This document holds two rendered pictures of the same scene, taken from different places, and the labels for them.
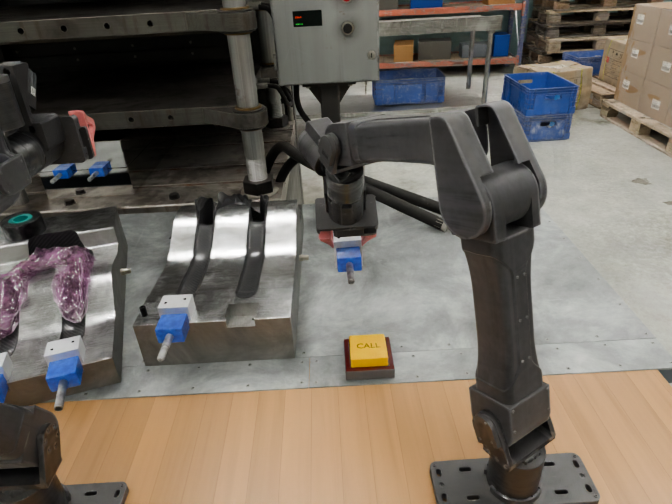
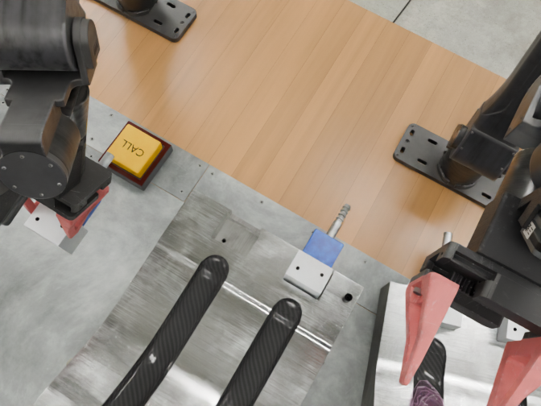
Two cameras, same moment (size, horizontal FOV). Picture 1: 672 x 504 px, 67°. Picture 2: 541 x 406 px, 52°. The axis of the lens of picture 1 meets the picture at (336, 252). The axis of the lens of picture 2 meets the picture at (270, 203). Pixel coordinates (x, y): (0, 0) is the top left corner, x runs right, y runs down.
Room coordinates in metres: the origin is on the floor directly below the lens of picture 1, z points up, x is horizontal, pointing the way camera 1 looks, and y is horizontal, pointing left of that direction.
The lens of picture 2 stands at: (0.85, 0.27, 1.59)
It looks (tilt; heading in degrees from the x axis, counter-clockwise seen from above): 71 degrees down; 202
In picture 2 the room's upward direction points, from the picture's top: 9 degrees clockwise
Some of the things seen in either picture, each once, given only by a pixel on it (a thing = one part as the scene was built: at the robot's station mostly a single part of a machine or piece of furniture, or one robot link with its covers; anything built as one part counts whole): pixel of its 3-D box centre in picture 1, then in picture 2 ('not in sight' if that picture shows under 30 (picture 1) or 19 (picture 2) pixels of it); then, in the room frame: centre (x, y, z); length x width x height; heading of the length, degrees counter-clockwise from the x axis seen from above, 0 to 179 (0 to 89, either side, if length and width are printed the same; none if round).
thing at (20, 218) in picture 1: (23, 225); not in sight; (0.98, 0.67, 0.93); 0.08 x 0.08 x 0.04
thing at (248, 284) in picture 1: (225, 238); (183, 404); (0.89, 0.22, 0.92); 0.35 x 0.16 x 0.09; 0
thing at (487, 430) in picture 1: (514, 425); not in sight; (0.41, -0.20, 0.90); 0.09 x 0.06 x 0.06; 121
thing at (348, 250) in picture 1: (349, 262); (80, 196); (0.75, -0.02, 0.93); 0.13 x 0.05 x 0.05; 0
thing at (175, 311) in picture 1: (171, 332); (324, 245); (0.64, 0.27, 0.89); 0.13 x 0.05 x 0.05; 0
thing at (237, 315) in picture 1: (243, 320); (237, 236); (0.68, 0.16, 0.87); 0.05 x 0.05 x 0.04; 0
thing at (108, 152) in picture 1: (112, 144); not in sight; (1.71, 0.75, 0.87); 0.50 x 0.27 x 0.17; 0
